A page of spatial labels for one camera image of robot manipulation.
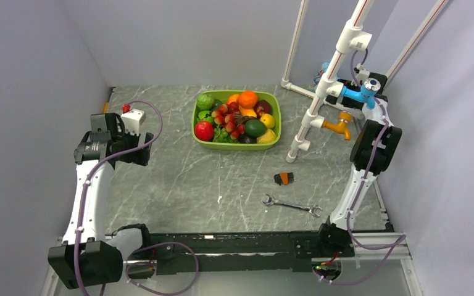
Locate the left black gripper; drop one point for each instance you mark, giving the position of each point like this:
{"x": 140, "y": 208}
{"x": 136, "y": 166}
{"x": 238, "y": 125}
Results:
{"x": 139, "y": 156}

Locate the blue plastic bag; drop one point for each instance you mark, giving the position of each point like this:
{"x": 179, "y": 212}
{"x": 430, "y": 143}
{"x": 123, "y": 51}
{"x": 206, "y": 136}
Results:
{"x": 319, "y": 75}

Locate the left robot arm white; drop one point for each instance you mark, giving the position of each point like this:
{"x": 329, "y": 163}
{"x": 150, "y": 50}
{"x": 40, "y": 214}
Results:
{"x": 86, "y": 257}

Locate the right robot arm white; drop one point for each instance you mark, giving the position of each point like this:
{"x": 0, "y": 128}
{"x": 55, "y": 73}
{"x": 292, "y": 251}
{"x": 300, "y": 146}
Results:
{"x": 371, "y": 155}

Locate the green fake grapes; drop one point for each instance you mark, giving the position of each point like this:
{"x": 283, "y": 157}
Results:
{"x": 222, "y": 136}

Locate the orange fake orange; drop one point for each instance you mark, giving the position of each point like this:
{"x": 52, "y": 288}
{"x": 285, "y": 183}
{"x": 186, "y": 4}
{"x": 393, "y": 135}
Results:
{"x": 248, "y": 99}

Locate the green fake avocado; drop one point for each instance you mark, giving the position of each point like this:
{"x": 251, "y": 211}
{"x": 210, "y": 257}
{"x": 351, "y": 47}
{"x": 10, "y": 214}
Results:
{"x": 254, "y": 128}

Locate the dark red fake apple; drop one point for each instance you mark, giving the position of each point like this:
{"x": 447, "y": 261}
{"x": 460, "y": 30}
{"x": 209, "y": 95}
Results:
{"x": 262, "y": 107}

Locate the yellow fake fruit front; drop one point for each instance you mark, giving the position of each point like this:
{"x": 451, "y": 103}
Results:
{"x": 268, "y": 137}

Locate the yellow fake lemon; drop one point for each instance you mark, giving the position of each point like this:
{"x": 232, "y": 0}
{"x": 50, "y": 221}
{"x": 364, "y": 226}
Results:
{"x": 268, "y": 120}

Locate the green plastic fruit basket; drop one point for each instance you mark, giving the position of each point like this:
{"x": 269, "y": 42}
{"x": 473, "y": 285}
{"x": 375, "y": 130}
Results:
{"x": 277, "y": 129}

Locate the silver open-end wrench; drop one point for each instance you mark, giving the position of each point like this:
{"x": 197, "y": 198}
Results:
{"x": 314, "y": 210}

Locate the orange black hex key set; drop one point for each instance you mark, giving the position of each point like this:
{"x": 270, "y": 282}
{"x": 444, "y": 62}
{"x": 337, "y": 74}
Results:
{"x": 284, "y": 178}

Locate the orange faucet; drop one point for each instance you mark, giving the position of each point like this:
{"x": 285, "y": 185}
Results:
{"x": 341, "y": 127}

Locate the blue faucet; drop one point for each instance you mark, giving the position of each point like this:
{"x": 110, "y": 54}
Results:
{"x": 366, "y": 94}

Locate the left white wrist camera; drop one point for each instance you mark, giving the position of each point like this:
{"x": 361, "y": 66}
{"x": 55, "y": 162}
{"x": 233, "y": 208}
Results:
{"x": 132, "y": 120}

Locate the white PVC pipe frame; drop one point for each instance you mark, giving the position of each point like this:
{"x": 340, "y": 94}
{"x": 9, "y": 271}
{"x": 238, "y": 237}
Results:
{"x": 352, "y": 38}

